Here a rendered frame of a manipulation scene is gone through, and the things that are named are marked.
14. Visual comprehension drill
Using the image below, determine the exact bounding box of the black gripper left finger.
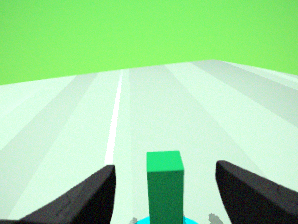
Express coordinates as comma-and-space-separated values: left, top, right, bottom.
0, 164, 116, 224

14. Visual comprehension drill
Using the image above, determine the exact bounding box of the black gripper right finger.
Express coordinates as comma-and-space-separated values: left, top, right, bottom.
215, 160, 298, 224

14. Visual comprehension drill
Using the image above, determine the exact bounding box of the cyan circle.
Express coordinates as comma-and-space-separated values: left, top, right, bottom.
135, 216, 198, 224

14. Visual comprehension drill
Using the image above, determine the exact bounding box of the green square post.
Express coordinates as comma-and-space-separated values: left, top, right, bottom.
146, 151, 185, 224

